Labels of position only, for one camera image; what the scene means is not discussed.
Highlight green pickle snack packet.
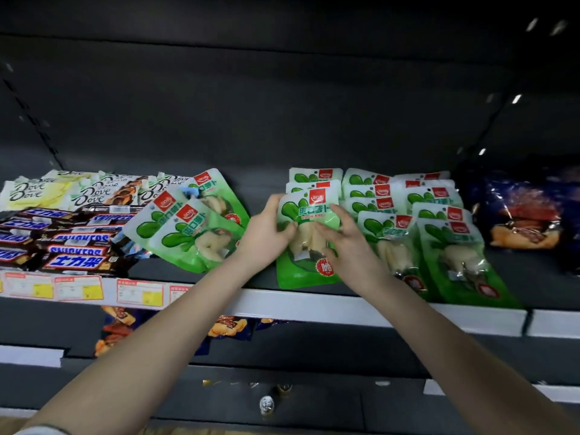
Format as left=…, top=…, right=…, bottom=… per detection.
left=121, top=187, right=191, bottom=253
left=181, top=168, right=251, bottom=229
left=275, top=189, right=343, bottom=291
left=149, top=198, right=246, bottom=274

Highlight rows of green packets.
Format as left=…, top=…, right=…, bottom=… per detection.
left=288, top=167, right=523, bottom=310

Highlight person's right forearm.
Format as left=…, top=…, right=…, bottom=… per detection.
left=360, top=281, right=580, bottom=435

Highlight white sleeve cuff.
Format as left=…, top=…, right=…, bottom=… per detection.
left=14, top=425, right=69, bottom=435

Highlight person's right hand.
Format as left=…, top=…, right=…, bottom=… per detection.
left=314, top=204, right=392, bottom=296

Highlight pile of brown candy bars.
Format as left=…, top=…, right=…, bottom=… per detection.
left=0, top=205, right=146, bottom=276

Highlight dark blue snack bag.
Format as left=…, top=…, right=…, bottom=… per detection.
left=94, top=305, right=157, bottom=358
left=195, top=314, right=254, bottom=357
left=469, top=171, right=565, bottom=252
left=556, top=169, right=580, bottom=273

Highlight pile of white chocolate bars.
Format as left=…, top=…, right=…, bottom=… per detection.
left=0, top=169, right=200, bottom=212

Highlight long white shelf edge rail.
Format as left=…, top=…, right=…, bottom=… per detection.
left=0, top=271, right=529, bottom=338

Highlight person's left forearm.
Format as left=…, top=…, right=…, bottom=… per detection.
left=25, top=260, right=254, bottom=435

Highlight person's left hand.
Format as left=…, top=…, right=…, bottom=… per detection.
left=235, top=194, right=298, bottom=274

